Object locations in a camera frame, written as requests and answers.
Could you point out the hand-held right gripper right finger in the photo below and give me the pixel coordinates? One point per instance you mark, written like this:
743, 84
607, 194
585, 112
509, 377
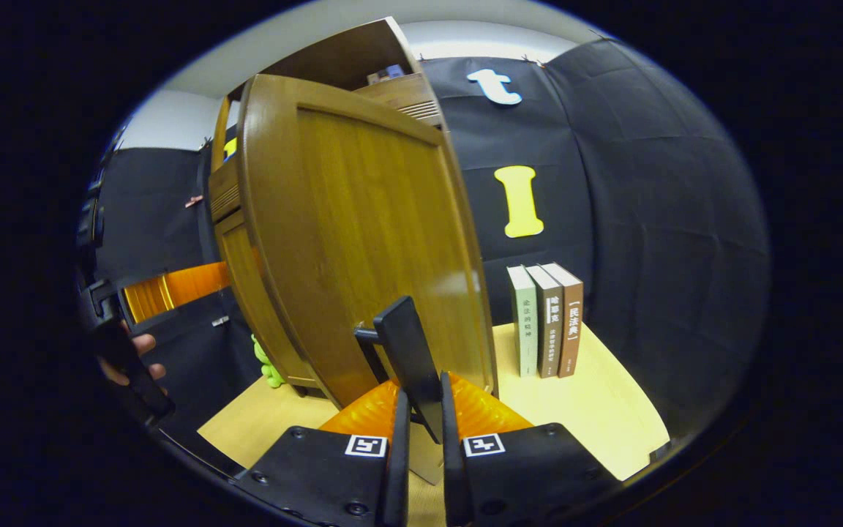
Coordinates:
451, 476

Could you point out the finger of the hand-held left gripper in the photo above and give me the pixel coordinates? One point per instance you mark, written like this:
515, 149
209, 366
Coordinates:
187, 285

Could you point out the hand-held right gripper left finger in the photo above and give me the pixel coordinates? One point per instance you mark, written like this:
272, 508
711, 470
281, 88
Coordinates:
397, 468

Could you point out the wooden door of cabinet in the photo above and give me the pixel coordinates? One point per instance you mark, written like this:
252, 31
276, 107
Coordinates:
363, 219
246, 293

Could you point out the wooden double-door shoe cabinet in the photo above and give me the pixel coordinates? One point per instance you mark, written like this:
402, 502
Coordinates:
334, 58

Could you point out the silver clip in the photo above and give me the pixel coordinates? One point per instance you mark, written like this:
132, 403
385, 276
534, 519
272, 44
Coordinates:
220, 320

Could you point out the pink clip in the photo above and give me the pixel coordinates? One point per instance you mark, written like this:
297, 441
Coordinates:
193, 200

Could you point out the green frog toy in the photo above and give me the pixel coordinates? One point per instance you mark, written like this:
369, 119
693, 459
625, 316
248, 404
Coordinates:
269, 373

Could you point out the light green book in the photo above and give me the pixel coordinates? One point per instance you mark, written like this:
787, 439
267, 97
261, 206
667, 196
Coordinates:
524, 322

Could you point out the dark grey book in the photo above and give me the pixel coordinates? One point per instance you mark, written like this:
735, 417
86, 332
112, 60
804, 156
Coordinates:
549, 322

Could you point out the brown book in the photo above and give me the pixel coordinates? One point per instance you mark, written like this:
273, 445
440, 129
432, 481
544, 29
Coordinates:
571, 322

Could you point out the grey-brown book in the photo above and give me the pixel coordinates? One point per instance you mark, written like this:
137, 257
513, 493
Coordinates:
375, 76

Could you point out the lilac book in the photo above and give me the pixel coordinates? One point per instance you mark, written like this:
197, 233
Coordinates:
394, 71

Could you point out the black backdrop cloth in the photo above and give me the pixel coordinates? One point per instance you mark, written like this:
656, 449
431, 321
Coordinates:
648, 219

